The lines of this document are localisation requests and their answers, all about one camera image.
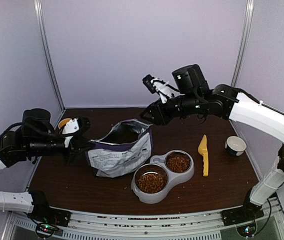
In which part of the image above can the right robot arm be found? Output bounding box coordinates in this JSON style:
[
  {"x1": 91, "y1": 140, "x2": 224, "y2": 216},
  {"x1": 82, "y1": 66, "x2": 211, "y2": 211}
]
[{"x1": 140, "y1": 64, "x2": 284, "y2": 221}]

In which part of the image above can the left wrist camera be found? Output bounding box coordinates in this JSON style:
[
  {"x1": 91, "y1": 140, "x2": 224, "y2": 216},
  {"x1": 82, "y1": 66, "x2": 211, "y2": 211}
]
[{"x1": 77, "y1": 116, "x2": 91, "y2": 134}]

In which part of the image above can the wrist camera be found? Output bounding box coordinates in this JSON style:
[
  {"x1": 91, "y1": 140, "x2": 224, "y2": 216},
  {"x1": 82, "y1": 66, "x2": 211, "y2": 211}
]
[
  {"x1": 142, "y1": 74, "x2": 156, "y2": 94},
  {"x1": 77, "y1": 116, "x2": 91, "y2": 134}
]

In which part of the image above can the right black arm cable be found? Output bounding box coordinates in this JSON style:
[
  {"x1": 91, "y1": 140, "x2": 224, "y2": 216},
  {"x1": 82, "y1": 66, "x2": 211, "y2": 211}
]
[{"x1": 236, "y1": 88, "x2": 284, "y2": 125}]

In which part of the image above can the left black braided cable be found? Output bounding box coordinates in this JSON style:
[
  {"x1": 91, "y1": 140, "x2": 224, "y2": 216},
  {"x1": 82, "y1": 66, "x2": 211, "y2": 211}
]
[{"x1": 0, "y1": 117, "x2": 65, "y2": 161}]

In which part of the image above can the yellow plastic scoop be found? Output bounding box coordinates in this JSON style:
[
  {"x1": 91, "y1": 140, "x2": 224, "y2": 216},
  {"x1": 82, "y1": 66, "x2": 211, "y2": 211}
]
[{"x1": 198, "y1": 134, "x2": 209, "y2": 177}]

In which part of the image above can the grey double bowl feeder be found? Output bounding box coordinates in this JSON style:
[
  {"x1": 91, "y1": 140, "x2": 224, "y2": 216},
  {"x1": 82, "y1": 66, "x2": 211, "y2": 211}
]
[{"x1": 131, "y1": 150, "x2": 195, "y2": 204}]

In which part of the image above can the steel bowl far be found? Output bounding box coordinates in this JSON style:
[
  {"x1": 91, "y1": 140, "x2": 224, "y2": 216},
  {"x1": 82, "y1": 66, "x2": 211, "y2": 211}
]
[{"x1": 165, "y1": 151, "x2": 191, "y2": 173}]

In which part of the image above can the steel bowl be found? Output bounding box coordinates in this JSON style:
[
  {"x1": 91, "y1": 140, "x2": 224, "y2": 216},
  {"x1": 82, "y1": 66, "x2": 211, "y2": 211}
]
[
  {"x1": 165, "y1": 151, "x2": 191, "y2": 173},
  {"x1": 133, "y1": 163, "x2": 168, "y2": 194}
]

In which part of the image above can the brown kibble near bowl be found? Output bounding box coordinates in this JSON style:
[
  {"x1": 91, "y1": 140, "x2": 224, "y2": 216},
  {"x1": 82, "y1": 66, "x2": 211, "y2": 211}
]
[{"x1": 137, "y1": 173, "x2": 165, "y2": 194}]

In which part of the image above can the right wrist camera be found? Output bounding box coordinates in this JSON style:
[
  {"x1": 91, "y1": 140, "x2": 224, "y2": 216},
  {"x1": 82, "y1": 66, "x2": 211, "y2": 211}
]
[{"x1": 142, "y1": 74, "x2": 156, "y2": 94}]

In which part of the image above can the left aluminium frame post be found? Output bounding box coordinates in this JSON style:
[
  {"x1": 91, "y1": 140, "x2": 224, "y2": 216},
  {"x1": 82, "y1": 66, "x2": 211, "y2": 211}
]
[{"x1": 33, "y1": 0, "x2": 66, "y2": 112}]

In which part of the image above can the brown kibble far bowl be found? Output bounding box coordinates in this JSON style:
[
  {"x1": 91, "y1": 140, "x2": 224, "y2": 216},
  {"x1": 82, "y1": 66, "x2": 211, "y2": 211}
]
[{"x1": 166, "y1": 156, "x2": 190, "y2": 173}]

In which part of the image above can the aluminium frame post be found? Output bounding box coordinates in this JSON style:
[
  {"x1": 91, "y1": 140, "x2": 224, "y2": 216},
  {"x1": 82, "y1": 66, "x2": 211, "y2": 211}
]
[
  {"x1": 33, "y1": 0, "x2": 66, "y2": 112},
  {"x1": 231, "y1": 0, "x2": 255, "y2": 87}
]

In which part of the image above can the right aluminium frame post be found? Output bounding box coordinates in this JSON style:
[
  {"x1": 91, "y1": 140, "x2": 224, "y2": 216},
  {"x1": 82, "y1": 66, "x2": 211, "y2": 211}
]
[{"x1": 231, "y1": 0, "x2": 255, "y2": 87}]

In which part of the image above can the front aluminium rail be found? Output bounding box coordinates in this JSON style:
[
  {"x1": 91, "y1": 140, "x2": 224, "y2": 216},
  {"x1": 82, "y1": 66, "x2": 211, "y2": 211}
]
[{"x1": 5, "y1": 197, "x2": 284, "y2": 240}]

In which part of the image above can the brown kibble bowl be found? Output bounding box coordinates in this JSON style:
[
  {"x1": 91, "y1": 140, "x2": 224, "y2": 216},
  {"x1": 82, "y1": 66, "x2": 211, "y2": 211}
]
[
  {"x1": 166, "y1": 156, "x2": 190, "y2": 173},
  {"x1": 137, "y1": 173, "x2": 165, "y2": 194}
]

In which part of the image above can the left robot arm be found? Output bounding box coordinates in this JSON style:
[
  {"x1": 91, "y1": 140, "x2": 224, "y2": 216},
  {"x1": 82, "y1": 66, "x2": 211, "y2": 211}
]
[{"x1": 0, "y1": 108, "x2": 94, "y2": 222}]

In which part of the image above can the steel bowl near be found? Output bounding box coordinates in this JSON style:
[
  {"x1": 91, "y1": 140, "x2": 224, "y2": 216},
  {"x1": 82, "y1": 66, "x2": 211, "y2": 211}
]
[{"x1": 133, "y1": 163, "x2": 168, "y2": 194}]

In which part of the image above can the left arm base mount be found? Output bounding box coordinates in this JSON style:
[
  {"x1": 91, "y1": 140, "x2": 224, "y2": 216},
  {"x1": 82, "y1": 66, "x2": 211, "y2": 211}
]
[{"x1": 26, "y1": 208, "x2": 71, "y2": 240}]

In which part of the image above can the patterned mug orange inside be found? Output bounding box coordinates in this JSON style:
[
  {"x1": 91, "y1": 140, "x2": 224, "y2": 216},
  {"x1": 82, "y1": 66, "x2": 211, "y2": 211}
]
[{"x1": 58, "y1": 118, "x2": 72, "y2": 130}]

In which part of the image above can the purple pet food bag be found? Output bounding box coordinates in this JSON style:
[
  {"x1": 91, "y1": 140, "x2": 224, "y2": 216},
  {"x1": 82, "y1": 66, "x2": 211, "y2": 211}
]
[{"x1": 86, "y1": 119, "x2": 153, "y2": 178}]

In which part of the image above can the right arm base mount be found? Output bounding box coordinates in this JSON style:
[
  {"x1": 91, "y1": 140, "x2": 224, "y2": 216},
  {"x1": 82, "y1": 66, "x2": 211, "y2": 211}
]
[{"x1": 221, "y1": 207, "x2": 264, "y2": 238}]

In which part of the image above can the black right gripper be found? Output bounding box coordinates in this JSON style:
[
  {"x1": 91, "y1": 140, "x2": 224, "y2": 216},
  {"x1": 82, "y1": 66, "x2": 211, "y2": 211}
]
[{"x1": 140, "y1": 92, "x2": 203, "y2": 126}]

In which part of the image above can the dark blue dotted bowl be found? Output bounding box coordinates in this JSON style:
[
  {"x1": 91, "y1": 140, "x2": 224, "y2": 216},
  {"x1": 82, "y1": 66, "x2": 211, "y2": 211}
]
[{"x1": 224, "y1": 136, "x2": 247, "y2": 157}]

